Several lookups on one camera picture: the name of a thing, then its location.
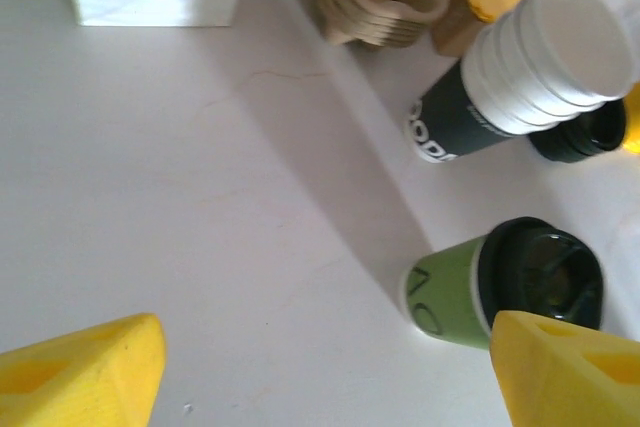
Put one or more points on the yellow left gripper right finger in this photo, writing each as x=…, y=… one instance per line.
x=565, y=382

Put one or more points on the stack of black lids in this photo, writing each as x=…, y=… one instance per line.
x=595, y=134

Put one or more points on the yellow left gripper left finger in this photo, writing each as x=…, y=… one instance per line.
x=85, y=377

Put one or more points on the yellow mug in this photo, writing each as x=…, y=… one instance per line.
x=634, y=127

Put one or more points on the green paper coffee cup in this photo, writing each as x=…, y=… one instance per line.
x=450, y=287

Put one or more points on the stack of paper cups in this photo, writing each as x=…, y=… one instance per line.
x=550, y=47

